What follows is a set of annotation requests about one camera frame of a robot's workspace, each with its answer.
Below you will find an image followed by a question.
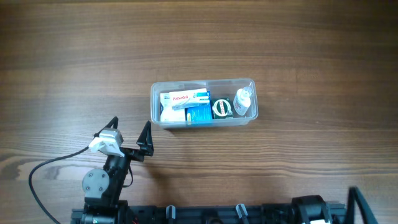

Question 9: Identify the clear plastic container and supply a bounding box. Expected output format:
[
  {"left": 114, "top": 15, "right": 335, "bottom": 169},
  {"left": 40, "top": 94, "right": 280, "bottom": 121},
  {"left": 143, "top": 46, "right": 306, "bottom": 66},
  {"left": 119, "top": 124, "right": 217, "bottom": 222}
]
[{"left": 150, "top": 78, "right": 259, "bottom": 129}]

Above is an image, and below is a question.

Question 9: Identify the green round-logo box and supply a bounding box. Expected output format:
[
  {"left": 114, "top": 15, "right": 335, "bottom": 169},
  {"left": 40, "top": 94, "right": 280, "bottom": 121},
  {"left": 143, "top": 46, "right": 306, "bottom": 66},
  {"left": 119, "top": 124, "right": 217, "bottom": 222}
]
[{"left": 211, "top": 98, "right": 233, "bottom": 119}]

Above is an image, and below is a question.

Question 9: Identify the white Hansaplast plaster box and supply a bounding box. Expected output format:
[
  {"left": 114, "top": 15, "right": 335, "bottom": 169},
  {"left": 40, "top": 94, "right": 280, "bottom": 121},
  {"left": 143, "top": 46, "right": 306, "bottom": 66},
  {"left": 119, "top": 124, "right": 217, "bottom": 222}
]
[{"left": 160, "top": 93, "right": 186, "bottom": 122}]

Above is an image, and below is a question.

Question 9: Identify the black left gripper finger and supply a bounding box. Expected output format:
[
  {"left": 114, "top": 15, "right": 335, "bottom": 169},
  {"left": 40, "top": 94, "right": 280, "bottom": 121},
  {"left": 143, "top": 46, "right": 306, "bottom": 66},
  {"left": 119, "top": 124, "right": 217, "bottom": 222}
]
[
  {"left": 136, "top": 121, "right": 154, "bottom": 150},
  {"left": 93, "top": 116, "right": 119, "bottom": 138}
]

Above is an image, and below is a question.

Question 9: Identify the blue box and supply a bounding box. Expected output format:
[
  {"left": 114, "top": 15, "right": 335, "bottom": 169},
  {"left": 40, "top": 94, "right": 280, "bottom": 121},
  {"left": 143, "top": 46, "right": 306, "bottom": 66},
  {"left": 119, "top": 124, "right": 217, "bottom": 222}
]
[{"left": 185, "top": 102, "right": 213, "bottom": 121}]

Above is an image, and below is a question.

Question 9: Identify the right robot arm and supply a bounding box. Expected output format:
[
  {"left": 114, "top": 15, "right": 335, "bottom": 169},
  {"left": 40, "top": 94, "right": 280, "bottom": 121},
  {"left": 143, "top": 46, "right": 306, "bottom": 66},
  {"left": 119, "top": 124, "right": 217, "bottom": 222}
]
[{"left": 130, "top": 187, "right": 378, "bottom": 224}]

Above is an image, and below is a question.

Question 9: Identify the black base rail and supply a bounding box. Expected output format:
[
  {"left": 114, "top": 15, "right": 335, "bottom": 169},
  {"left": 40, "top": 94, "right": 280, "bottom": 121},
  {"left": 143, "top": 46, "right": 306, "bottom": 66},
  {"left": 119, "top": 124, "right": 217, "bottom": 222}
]
[{"left": 70, "top": 203, "right": 348, "bottom": 224}]

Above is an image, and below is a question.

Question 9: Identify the white Panadol box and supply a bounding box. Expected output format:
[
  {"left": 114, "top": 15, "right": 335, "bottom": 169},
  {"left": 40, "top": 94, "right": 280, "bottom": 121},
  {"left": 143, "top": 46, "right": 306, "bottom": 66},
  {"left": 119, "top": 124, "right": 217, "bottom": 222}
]
[{"left": 169, "top": 88, "right": 210, "bottom": 110}]

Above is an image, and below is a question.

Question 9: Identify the clear spray bottle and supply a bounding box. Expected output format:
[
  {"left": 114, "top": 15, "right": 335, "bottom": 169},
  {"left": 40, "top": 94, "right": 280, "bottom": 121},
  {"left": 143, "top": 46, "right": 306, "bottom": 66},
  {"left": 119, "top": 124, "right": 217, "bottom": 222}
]
[{"left": 233, "top": 86, "right": 252, "bottom": 116}]

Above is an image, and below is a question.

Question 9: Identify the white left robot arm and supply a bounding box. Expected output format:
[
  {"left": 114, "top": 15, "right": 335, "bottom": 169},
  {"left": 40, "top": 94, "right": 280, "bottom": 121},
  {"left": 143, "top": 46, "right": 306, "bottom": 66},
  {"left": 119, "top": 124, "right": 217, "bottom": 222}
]
[{"left": 72, "top": 117, "right": 154, "bottom": 224}]

